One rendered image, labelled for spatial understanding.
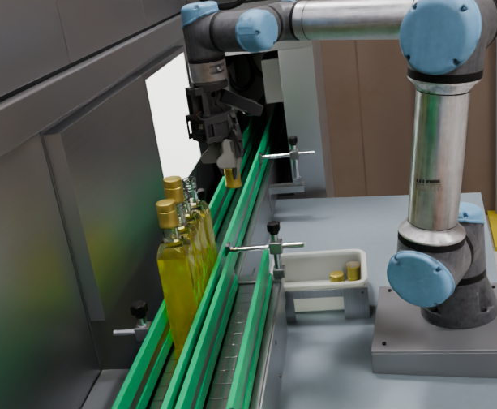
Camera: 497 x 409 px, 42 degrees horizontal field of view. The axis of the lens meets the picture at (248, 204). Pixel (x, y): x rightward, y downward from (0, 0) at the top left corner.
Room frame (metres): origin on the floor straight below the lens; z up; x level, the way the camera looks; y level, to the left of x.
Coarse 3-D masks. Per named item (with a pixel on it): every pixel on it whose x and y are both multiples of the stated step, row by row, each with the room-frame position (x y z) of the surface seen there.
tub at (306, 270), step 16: (288, 256) 1.45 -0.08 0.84; (304, 256) 1.45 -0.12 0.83; (320, 256) 1.44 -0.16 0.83; (336, 256) 1.43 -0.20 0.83; (352, 256) 1.42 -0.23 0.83; (272, 272) 1.37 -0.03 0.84; (288, 272) 1.45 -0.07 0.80; (304, 272) 1.44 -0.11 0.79; (320, 272) 1.44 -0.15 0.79; (288, 288) 1.29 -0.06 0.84; (304, 288) 1.29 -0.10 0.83; (320, 288) 1.28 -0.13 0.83
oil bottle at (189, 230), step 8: (192, 224) 1.13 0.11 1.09; (184, 232) 1.10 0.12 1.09; (192, 232) 1.11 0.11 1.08; (192, 240) 1.09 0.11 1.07; (200, 248) 1.13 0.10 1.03; (200, 256) 1.12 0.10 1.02; (200, 264) 1.11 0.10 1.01; (200, 272) 1.10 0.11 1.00; (200, 280) 1.10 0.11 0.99; (200, 288) 1.09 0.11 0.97
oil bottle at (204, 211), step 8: (200, 200) 1.24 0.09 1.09; (192, 208) 1.21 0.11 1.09; (200, 208) 1.21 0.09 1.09; (208, 208) 1.24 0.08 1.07; (208, 216) 1.23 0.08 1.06; (208, 224) 1.22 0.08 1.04; (208, 232) 1.21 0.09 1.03; (208, 240) 1.21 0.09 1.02; (208, 248) 1.21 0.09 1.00; (216, 256) 1.24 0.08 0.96
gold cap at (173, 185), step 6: (168, 180) 1.11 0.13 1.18; (174, 180) 1.11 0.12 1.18; (180, 180) 1.11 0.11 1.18; (168, 186) 1.11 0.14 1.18; (174, 186) 1.10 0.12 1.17; (180, 186) 1.11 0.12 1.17; (168, 192) 1.11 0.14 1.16; (174, 192) 1.10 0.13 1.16; (180, 192) 1.11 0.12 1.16; (168, 198) 1.11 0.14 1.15; (174, 198) 1.10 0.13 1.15; (180, 198) 1.11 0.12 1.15
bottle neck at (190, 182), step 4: (184, 180) 1.23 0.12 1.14; (188, 180) 1.22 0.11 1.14; (192, 180) 1.22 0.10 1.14; (184, 184) 1.22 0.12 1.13; (188, 184) 1.22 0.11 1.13; (192, 184) 1.22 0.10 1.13; (196, 184) 1.23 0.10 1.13; (188, 188) 1.22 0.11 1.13; (192, 188) 1.22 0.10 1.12; (196, 188) 1.23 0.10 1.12; (192, 192) 1.22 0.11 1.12; (196, 192) 1.23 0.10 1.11; (192, 196) 1.22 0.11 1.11; (196, 196) 1.23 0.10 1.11; (192, 200) 1.22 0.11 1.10; (196, 200) 1.23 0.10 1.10
